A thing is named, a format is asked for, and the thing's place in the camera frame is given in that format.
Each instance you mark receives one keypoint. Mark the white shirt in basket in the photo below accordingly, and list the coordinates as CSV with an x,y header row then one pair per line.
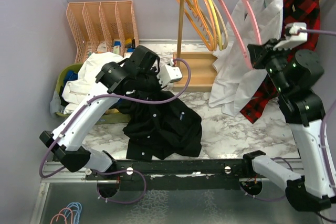
x,y
75,91

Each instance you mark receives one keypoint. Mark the white hanging shirt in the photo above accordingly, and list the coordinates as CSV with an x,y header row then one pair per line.
x,y
236,82

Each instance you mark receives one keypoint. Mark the blue hanger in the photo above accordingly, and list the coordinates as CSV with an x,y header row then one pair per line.
x,y
76,209

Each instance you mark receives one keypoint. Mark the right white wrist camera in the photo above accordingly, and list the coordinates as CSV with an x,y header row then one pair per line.
x,y
295,35

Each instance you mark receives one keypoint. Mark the pink mesh file organizer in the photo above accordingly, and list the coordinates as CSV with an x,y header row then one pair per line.
x,y
109,22

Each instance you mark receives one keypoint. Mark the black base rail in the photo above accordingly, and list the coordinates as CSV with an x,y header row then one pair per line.
x,y
189,174

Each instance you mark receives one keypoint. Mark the pink hanger on floor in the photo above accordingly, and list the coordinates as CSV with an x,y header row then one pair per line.
x,y
65,215

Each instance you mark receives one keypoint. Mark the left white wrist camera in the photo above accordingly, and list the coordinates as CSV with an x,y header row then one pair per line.
x,y
169,74

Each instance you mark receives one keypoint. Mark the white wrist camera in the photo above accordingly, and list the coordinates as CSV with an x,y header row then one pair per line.
x,y
169,74
295,35

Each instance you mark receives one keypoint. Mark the wooden clothes rack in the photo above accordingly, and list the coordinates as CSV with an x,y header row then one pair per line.
x,y
202,71

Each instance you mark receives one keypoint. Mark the cream hanger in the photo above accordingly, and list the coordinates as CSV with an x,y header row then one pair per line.
x,y
212,25

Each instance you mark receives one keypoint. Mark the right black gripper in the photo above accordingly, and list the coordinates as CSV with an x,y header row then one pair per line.
x,y
259,52

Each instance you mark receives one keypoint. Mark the yellow hanger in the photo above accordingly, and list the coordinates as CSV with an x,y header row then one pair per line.
x,y
210,27

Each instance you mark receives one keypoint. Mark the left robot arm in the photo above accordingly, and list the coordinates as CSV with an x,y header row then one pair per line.
x,y
113,81

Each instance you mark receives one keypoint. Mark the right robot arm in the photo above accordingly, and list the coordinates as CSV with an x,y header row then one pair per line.
x,y
304,112

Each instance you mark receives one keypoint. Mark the orange hanger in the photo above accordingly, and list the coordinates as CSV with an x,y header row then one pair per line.
x,y
192,17

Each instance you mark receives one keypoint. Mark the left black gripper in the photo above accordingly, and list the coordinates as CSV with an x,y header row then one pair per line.
x,y
157,86

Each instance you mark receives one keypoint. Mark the green laundry basket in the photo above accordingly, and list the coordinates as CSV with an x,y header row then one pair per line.
x,y
58,104

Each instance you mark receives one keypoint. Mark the red black plaid shirt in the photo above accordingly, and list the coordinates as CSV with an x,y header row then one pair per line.
x,y
307,11

